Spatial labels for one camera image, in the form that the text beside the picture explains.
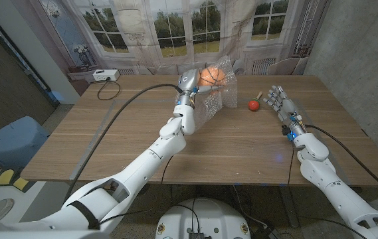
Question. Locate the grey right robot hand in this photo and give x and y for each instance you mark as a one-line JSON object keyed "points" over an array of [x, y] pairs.
{"points": [[286, 108]]}

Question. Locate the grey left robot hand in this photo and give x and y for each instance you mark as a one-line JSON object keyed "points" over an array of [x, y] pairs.
{"points": [[188, 81]]}

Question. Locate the orange mini basketball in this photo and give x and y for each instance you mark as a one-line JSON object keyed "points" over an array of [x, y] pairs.
{"points": [[212, 77]]}

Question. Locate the clear bubble wrap sheet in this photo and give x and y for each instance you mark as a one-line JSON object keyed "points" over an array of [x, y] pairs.
{"points": [[228, 96]]}

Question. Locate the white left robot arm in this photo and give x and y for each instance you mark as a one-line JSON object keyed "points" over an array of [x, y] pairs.
{"points": [[149, 159]]}

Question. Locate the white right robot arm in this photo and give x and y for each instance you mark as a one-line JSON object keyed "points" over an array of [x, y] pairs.
{"points": [[321, 172]]}

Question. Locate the printed window backdrop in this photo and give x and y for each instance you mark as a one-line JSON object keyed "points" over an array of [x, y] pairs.
{"points": [[162, 30]]}

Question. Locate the white power strip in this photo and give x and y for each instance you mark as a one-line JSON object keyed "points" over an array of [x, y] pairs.
{"points": [[105, 75]]}

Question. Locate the grey metal table leg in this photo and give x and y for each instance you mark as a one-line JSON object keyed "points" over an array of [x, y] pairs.
{"points": [[289, 206]]}

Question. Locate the white robot torso base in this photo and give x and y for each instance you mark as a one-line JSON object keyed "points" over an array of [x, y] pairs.
{"points": [[205, 215]]}

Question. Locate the blue chair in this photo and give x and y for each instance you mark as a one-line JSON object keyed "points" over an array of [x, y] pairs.
{"points": [[12, 142]]}

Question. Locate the floor mat with shoe prints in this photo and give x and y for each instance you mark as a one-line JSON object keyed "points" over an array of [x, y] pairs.
{"points": [[6, 177]]}

